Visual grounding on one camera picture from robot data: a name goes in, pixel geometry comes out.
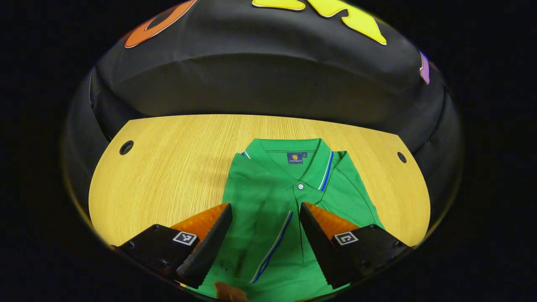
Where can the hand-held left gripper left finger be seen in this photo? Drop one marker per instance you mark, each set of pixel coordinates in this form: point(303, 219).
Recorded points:
point(209, 251)

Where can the green T-shirt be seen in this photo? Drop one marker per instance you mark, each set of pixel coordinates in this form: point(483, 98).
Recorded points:
point(268, 209)

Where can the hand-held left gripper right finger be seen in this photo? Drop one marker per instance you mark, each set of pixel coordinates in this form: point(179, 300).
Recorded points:
point(319, 247)

